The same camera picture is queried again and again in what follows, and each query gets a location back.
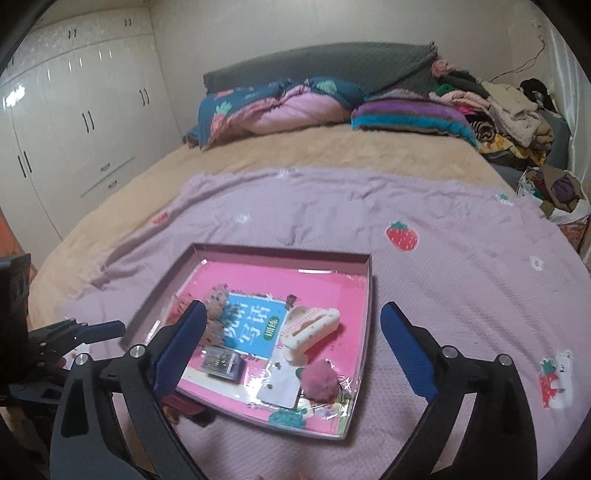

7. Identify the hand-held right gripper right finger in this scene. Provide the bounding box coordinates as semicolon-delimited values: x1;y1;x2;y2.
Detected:
381;301;532;480

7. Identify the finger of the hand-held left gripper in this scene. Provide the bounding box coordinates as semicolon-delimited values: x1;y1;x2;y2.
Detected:
30;318;126;347
30;344;77;370

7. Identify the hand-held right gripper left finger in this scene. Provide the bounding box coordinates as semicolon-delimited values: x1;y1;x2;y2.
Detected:
48;300;208;480

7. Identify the grey hairpin pack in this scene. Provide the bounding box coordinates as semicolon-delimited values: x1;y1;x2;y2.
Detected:
202;346;245;384

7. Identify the polka dot bow hair clip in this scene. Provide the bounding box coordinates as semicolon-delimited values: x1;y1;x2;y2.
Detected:
203;284;232;347

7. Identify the pink pompom hair tie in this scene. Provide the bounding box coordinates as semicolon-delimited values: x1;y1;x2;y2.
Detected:
300;360;340;402

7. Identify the earring card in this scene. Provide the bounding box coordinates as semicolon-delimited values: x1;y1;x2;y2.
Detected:
255;355;302;410

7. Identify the cream hair clip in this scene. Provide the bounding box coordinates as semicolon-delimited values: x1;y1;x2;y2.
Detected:
281;305;342;365

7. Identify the pink shallow box tray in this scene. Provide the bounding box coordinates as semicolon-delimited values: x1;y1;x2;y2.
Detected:
121;242;375;437

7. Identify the pink book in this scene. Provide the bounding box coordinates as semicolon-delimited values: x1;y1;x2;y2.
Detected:
178;261;370;432

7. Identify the purple printed blanket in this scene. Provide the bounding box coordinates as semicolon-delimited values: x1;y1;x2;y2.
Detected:
60;168;591;480

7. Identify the beige bed sheet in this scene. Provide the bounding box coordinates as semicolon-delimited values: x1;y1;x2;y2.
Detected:
28;124;513;324

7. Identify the white wardrobe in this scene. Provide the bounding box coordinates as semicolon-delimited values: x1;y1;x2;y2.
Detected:
0;9;183;259

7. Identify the bag of clothes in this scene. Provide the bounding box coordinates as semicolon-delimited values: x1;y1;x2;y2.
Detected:
517;164;591;227

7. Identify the striped purple pillow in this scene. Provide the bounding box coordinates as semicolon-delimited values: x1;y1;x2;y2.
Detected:
351;95;481;148

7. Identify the pile of clothes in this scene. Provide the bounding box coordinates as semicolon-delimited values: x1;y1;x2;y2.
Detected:
429;58;571;167

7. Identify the floral blue pink quilt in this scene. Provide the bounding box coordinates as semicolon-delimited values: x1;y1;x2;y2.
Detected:
185;78;370;151

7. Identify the grey headboard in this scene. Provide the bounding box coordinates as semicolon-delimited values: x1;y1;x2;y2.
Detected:
203;41;439;97

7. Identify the white curtain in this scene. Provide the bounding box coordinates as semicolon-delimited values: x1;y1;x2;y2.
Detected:
545;18;591;185

